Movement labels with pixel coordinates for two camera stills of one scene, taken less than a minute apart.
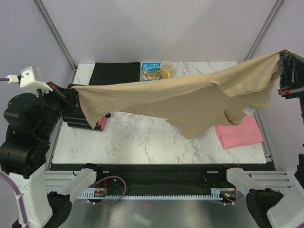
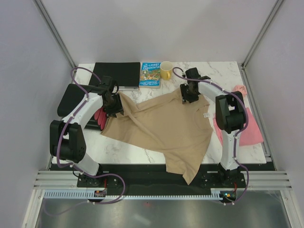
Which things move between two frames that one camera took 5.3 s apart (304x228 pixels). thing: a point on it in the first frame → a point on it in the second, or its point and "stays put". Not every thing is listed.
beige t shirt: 239,88 → 174,126
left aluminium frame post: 46,17 stays put
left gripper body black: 57,101 → 114,106
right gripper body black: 293,87 → 186,94
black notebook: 105,73 stays put
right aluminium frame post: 256,42 stays put
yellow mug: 166,69 stays put
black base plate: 160,178 stays put
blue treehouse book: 150,71 stays put
